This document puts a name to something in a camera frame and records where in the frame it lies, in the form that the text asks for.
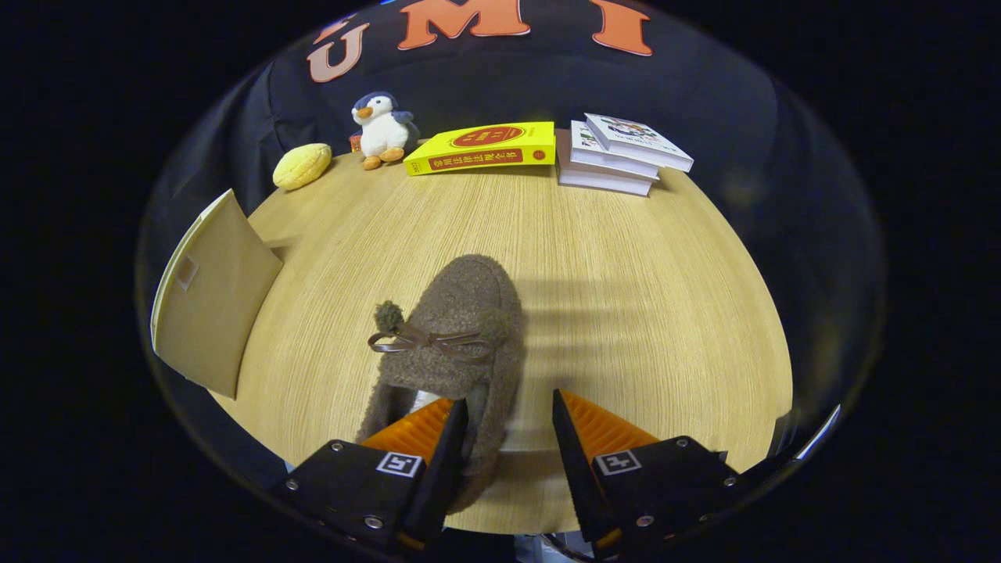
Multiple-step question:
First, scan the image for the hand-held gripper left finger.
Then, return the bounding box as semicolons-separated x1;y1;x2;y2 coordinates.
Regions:
270;397;470;552

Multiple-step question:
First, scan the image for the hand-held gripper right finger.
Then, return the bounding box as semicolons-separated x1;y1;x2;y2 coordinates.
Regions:
551;389;783;560

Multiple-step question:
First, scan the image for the brown fuzzy shoe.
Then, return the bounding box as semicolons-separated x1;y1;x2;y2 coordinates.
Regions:
356;254;526;515

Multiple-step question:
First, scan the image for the cream fabric storage box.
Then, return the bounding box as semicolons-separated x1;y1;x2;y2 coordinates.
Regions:
150;188;285;400

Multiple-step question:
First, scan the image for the yellow book with red circle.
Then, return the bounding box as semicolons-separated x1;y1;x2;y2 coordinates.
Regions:
404;121;557;177

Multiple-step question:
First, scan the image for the yellow bun toy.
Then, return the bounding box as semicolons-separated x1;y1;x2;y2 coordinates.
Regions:
272;143;333;192

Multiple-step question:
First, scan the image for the white book with illustrated cover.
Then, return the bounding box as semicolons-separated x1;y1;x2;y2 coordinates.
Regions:
584;113;695;174

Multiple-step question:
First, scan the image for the penguin plush toy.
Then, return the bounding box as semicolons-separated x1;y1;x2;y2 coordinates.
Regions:
350;91;421;171

